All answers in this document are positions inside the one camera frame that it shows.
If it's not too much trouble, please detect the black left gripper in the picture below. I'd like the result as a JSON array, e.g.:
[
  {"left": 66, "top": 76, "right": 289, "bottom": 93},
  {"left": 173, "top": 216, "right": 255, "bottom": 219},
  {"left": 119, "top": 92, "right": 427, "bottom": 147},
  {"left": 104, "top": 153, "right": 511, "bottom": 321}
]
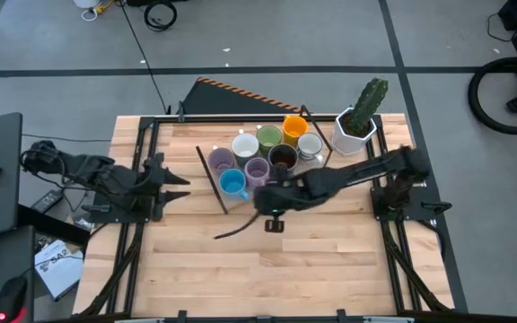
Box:
[{"left": 143, "top": 151, "right": 191, "bottom": 223}]

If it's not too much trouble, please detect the black computer mouse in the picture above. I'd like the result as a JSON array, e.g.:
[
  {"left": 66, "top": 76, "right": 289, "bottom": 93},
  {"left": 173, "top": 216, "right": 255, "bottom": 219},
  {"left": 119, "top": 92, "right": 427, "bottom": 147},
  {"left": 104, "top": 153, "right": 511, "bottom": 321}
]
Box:
[{"left": 0, "top": 275, "right": 30, "bottom": 323}]

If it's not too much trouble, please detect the lilac ribbed mug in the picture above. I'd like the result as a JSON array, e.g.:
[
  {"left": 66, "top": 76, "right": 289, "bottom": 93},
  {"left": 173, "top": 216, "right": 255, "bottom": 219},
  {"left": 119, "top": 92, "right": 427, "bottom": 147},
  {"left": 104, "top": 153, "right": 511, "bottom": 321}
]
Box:
[
  {"left": 207, "top": 146, "right": 237, "bottom": 178},
  {"left": 243, "top": 156, "right": 272, "bottom": 188}
]

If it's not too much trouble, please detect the white hexagonal plant pot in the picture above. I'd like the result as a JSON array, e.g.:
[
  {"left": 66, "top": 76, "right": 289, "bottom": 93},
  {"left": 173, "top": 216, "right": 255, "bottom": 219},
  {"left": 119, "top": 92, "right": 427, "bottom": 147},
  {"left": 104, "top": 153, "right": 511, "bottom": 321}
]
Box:
[{"left": 332, "top": 106, "right": 379, "bottom": 157}]

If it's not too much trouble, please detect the coiled black cable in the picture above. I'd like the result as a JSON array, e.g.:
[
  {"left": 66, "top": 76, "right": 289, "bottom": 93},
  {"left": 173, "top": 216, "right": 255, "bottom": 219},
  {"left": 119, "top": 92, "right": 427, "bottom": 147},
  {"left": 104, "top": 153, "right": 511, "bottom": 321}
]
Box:
[{"left": 143, "top": 0, "right": 179, "bottom": 32}]

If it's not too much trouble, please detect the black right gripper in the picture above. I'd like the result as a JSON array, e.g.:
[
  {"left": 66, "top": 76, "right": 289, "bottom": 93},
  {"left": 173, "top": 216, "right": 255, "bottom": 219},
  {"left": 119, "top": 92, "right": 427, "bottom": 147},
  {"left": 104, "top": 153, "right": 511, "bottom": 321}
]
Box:
[{"left": 251, "top": 162, "right": 313, "bottom": 217}]

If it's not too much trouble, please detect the black metal rack wooden shelf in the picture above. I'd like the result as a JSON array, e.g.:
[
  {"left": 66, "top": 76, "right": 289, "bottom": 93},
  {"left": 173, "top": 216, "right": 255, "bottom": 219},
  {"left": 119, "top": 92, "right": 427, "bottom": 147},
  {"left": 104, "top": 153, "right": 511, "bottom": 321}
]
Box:
[{"left": 194, "top": 104, "right": 335, "bottom": 216}]

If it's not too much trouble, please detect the black power adapter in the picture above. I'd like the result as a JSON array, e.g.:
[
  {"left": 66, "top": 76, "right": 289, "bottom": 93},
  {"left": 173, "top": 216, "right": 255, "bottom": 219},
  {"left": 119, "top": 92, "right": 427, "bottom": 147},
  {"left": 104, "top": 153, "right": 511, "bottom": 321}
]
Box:
[{"left": 31, "top": 188, "right": 66, "bottom": 214}]

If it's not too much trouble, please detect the black mat orange striped edge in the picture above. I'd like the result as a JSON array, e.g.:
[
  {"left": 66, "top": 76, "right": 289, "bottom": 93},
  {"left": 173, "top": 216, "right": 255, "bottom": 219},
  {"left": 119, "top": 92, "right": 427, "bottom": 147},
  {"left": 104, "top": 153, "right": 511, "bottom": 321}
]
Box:
[{"left": 180, "top": 75, "right": 307, "bottom": 116}]

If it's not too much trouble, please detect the thin black desk cable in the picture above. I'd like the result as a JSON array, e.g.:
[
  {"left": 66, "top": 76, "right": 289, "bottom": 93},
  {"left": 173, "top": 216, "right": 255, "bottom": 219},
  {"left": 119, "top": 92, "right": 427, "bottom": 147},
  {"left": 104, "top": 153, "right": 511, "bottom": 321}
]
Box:
[{"left": 22, "top": 133, "right": 112, "bottom": 144}]

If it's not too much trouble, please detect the light green ribbed mug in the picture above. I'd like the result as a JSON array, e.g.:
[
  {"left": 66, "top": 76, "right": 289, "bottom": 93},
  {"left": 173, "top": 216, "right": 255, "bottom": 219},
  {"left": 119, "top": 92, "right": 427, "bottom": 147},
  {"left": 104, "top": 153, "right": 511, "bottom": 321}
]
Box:
[{"left": 255, "top": 124, "right": 284, "bottom": 157}]

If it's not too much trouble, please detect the blue brown glazed mug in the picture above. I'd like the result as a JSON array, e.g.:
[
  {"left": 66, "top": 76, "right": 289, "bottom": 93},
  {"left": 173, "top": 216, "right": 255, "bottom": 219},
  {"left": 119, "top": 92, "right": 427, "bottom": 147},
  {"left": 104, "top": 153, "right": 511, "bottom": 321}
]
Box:
[{"left": 267, "top": 143, "right": 300, "bottom": 172}]

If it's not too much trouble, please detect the black vacuum hose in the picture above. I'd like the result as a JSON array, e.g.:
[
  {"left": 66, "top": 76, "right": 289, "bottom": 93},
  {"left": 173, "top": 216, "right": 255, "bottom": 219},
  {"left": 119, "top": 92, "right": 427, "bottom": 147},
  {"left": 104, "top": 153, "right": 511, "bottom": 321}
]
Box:
[{"left": 467, "top": 56, "right": 517, "bottom": 135}]

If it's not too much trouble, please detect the green cactus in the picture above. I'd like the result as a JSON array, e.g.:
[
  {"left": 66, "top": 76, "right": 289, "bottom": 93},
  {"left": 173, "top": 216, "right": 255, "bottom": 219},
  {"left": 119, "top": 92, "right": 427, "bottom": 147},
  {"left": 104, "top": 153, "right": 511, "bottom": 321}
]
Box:
[{"left": 350, "top": 77, "right": 390, "bottom": 132}]

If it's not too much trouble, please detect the white mug blue leaf pattern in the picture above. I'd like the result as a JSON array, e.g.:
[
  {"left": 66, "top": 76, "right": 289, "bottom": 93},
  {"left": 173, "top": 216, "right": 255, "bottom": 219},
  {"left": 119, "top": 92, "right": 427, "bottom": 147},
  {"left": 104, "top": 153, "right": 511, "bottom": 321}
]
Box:
[{"left": 296, "top": 132, "right": 325, "bottom": 162}]

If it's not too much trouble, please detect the bright blue mug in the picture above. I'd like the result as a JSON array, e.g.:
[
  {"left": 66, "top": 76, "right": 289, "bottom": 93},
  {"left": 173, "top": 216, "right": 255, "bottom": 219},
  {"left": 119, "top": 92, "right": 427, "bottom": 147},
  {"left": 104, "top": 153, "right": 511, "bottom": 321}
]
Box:
[{"left": 217, "top": 168, "right": 251, "bottom": 202}]

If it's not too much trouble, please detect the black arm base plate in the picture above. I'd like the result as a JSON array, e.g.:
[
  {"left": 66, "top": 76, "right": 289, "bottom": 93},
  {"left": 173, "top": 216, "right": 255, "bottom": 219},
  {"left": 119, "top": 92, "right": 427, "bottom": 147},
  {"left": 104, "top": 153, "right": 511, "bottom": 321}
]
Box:
[
  {"left": 81, "top": 204, "right": 152, "bottom": 224},
  {"left": 370, "top": 186, "right": 453, "bottom": 223}
]

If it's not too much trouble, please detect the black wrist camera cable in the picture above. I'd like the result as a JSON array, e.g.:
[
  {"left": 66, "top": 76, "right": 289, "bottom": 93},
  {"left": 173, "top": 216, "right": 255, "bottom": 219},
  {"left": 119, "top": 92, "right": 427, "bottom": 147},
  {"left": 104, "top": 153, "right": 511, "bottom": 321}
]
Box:
[{"left": 213, "top": 213, "right": 262, "bottom": 240}]

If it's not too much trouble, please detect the white printed booklet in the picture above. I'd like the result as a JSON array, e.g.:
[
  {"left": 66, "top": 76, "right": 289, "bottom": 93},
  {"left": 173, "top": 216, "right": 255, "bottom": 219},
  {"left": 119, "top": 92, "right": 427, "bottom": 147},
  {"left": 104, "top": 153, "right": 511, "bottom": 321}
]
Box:
[{"left": 33, "top": 239, "right": 84, "bottom": 301}]

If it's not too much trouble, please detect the teal mug with white handle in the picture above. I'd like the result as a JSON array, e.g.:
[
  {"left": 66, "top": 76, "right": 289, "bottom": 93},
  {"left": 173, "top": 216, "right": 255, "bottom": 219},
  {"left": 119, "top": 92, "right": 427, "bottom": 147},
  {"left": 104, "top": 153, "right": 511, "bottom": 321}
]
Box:
[{"left": 231, "top": 132, "right": 261, "bottom": 168}]

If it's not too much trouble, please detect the black side table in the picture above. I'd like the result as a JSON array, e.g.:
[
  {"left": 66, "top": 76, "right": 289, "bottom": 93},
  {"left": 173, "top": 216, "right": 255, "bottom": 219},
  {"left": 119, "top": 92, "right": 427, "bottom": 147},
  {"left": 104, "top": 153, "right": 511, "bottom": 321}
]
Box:
[{"left": 0, "top": 225, "right": 36, "bottom": 323}]

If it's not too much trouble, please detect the thin black floor cable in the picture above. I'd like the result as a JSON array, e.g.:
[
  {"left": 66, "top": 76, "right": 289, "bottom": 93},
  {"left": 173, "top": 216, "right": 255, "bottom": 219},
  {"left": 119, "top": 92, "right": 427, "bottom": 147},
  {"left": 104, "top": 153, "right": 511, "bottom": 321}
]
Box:
[{"left": 117, "top": 0, "right": 172, "bottom": 116}]

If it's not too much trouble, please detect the yellow mug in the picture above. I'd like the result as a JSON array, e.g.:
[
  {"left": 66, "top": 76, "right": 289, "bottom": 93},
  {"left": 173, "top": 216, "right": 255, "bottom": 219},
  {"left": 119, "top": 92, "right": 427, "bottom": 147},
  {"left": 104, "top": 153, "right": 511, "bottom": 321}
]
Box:
[{"left": 282, "top": 114, "right": 310, "bottom": 148}]

